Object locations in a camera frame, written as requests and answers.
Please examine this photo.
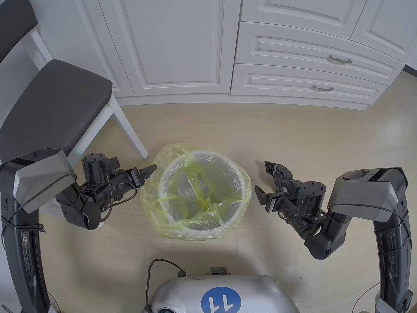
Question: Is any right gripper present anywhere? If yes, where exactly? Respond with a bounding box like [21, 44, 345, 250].
[254, 184, 301, 214]

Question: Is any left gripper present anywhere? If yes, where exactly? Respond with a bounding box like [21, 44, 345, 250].
[112, 163, 158, 194]

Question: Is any black plastic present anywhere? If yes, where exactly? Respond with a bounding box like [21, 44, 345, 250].
[264, 160, 295, 191]

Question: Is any yellow-green plastic bag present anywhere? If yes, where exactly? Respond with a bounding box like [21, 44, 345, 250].
[139, 141, 255, 241]

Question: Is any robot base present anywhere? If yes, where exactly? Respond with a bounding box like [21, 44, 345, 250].
[142, 267, 300, 313]

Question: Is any white trash bin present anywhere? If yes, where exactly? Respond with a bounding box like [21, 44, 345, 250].
[159, 150, 246, 237]

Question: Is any white chair dark grey seat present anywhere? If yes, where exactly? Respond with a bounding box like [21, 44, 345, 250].
[0, 0, 150, 229]

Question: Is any white wardrobe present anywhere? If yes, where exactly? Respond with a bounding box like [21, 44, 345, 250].
[68, 0, 417, 111]

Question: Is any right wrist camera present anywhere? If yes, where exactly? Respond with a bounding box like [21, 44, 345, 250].
[286, 180, 305, 201]

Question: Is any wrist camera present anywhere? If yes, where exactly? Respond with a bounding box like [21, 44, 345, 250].
[286, 180, 305, 201]
[106, 156, 122, 173]

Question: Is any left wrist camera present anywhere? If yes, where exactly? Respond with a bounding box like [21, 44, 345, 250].
[106, 156, 122, 173]

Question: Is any thin black cable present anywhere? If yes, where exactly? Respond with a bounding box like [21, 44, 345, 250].
[353, 281, 382, 313]

